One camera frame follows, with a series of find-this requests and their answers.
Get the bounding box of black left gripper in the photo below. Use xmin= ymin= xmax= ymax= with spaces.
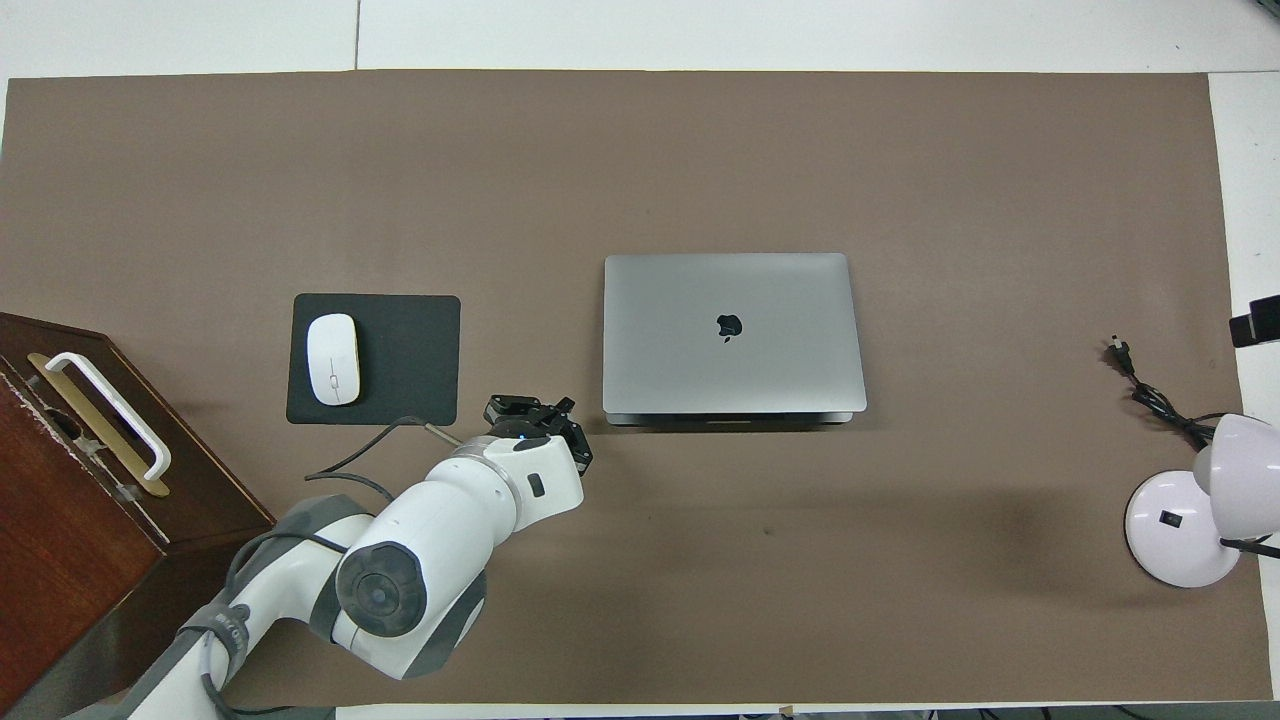
xmin=483 ymin=395 xmax=595 ymax=477

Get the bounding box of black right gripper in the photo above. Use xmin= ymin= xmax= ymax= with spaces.
xmin=1229 ymin=294 xmax=1280 ymax=350

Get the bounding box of grey laptop computer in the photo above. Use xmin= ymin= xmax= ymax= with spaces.
xmin=602 ymin=252 xmax=869 ymax=429

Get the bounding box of black mouse pad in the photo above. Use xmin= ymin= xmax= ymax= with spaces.
xmin=286 ymin=293 xmax=462 ymax=427

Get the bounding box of large brown table mat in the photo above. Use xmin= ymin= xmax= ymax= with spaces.
xmin=0 ymin=68 xmax=1273 ymax=706

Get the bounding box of white desk lamp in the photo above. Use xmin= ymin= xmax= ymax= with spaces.
xmin=1124 ymin=413 xmax=1280 ymax=589

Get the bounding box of white computer mouse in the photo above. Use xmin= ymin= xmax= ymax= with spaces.
xmin=306 ymin=313 xmax=362 ymax=407

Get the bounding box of brass plate on box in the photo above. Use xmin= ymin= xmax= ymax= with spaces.
xmin=27 ymin=352 xmax=171 ymax=498

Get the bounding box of dark brown wooden box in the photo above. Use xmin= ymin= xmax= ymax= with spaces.
xmin=0 ymin=312 xmax=285 ymax=720

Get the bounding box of black lamp power cable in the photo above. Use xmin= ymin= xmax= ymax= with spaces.
xmin=1103 ymin=337 xmax=1216 ymax=449

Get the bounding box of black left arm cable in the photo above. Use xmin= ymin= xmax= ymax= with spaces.
xmin=304 ymin=415 xmax=467 ymax=503

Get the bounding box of white box handle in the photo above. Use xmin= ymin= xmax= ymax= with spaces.
xmin=44 ymin=352 xmax=173 ymax=483

